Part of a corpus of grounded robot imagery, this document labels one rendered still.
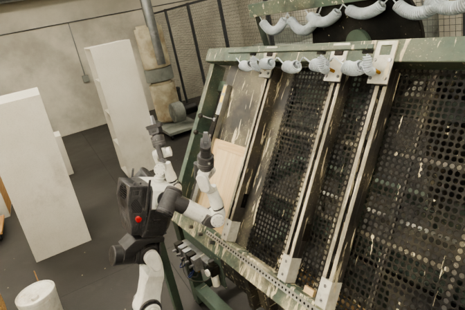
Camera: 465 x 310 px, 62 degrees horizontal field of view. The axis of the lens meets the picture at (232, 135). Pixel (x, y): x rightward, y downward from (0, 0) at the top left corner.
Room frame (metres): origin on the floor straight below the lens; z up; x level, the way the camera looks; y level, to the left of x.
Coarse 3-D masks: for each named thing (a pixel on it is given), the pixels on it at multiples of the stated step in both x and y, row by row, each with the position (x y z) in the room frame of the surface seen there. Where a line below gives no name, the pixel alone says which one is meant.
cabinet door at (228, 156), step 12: (216, 144) 2.57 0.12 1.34; (228, 144) 2.45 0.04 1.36; (216, 156) 2.51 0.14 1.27; (228, 156) 2.40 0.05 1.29; (240, 156) 2.30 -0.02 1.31; (216, 168) 2.46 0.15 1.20; (228, 168) 2.35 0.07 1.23; (216, 180) 2.41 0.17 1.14; (228, 180) 2.30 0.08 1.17; (204, 192) 2.45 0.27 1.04; (228, 192) 2.25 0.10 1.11; (204, 204) 2.41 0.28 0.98; (228, 204) 2.20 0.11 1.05; (216, 228) 2.20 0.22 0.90
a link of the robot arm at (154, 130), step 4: (156, 124) 2.45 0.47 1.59; (160, 124) 2.45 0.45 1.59; (148, 128) 2.48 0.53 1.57; (152, 128) 2.46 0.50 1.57; (156, 128) 2.45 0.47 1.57; (160, 128) 2.46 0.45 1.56; (152, 132) 2.46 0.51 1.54; (156, 132) 2.45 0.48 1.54; (160, 132) 2.45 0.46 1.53; (152, 136) 2.46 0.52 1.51; (156, 136) 2.43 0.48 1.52; (160, 136) 2.43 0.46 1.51; (152, 140) 2.43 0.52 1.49; (156, 140) 2.42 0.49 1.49; (160, 140) 2.42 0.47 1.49
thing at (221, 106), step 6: (222, 90) 2.72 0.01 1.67; (228, 90) 2.70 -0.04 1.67; (228, 96) 2.69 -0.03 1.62; (222, 102) 2.66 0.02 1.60; (222, 108) 2.66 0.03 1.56; (222, 114) 2.65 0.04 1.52; (216, 126) 2.62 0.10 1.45; (216, 132) 2.61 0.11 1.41; (198, 186) 2.51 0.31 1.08; (198, 192) 2.49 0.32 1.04; (192, 198) 2.51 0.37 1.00; (198, 198) 2.48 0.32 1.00
